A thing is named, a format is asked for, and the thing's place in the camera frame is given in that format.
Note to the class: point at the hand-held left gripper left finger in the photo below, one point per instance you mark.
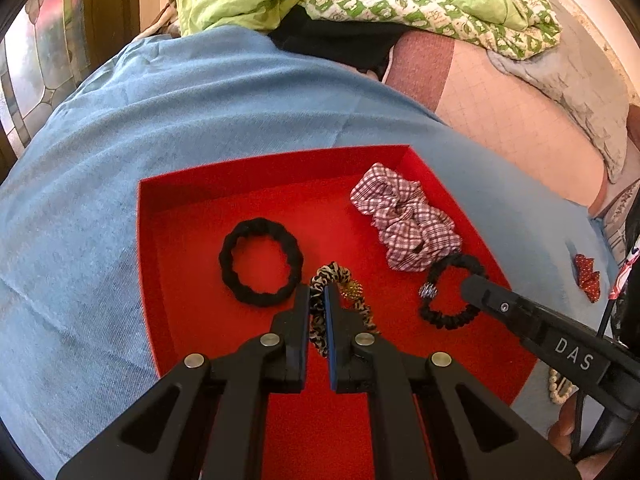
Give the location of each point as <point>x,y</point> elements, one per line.
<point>301,340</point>

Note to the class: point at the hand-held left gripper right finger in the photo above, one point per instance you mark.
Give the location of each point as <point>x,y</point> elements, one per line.
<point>328,330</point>

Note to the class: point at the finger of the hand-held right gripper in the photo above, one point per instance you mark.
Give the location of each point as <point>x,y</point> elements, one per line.
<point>500,305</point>

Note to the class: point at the leopard print scrunchie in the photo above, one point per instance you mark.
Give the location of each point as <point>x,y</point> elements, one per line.
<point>316,305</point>

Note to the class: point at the black scrunchie with bead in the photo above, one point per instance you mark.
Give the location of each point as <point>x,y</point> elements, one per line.
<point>440,320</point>

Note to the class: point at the red tray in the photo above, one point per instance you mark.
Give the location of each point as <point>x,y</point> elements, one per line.
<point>200,220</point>

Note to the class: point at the person's right hand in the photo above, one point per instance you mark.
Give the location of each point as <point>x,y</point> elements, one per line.
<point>562,425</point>

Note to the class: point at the red polka dot bow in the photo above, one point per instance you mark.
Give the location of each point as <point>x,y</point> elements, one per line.
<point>585,270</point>

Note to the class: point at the red plaid scrunchie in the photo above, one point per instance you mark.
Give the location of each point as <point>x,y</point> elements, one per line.
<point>400,230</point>

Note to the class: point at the pink bed sheet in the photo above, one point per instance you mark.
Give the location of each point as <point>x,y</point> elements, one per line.
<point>500,110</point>

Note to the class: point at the grey pillow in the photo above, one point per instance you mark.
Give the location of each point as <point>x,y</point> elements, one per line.
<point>575,85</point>

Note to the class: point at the blue cloth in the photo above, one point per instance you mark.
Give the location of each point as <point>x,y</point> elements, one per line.
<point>150,110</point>

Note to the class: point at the black cloth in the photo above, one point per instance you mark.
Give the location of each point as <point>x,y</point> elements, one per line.
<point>325,35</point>

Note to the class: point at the beige cloth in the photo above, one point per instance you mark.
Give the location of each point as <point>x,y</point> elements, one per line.
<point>160,22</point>

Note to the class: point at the wooden stained glass door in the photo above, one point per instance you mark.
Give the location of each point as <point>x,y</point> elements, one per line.
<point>50,60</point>

